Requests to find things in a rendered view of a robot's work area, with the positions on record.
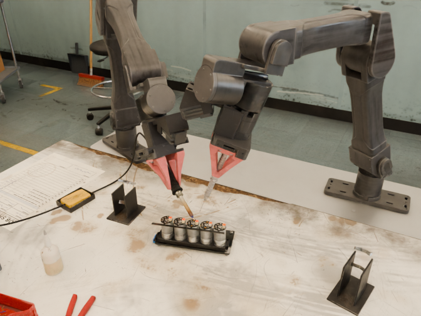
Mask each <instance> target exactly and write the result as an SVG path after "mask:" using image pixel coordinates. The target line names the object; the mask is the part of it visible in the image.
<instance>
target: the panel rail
mask: <svg viewBox="0 0 421 316"><path fill-rule="evenodd" d="M152 224H154V225H159V226H168V227H173V228H182V229H191V230H196V231H205V232H210V233H219V234H224V232H220V231H211V230H206V229H197V228H192V227H190V228H188V227H183V226H179V225H177V226H174V225H169V224H165V223H164V224H160V223H152Z"/></svg>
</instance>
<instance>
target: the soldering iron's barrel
mask: <svg viewBox="0 0 421 316"><path fill-rule="evenodd" d="M175 195H176V197H177V198H179V199H180V200H181V202H182V204H183V205H184V207H185V209H186V211H187V212H188V214H189V216H190V217H191V216H194V215H193V213H192V211H191V210H190V208H189V207H188V205H187V203H186V201H185V199H184V198H183V195H184V194H183V193H182V191H181V190H179V191H177V192H176V193H175Z"/></svg>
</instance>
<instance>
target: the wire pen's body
mask: <svg viewBox="0 0 421 316"><path fill-rule="evenodd" d="M226 158H227V155H226V154H223V153H221V155H220V157H219V159H218V161H217V162H218V163H217V170H218V171H219V170H221V169H222V166H223V165H224V163H225V160H226ZM217 181H218V178H216V177H214V176H211V177H210V182H209V185H208V187H207V189H206V191H205V194H204V196H205V197H209V196H210V194H211V192H212V189H213V187H214V185H215V183H216V182H217Z"/></svg>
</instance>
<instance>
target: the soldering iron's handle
mask: <svg viewBox="0 0 421 316"><path fill-rule="evenodd" d="M167 167H168V165H167ZM168 171H169V177H170V185H171V191H172V194H173V195H174V196H175V193H176V192H177V191H179V190H181V191H183V189H182V188H181V187H180V186H179V183H178V182H177V180H176V178H175V177H174V175H173V173H172V171H171V170H170V168H169V167H168Z"/></svg>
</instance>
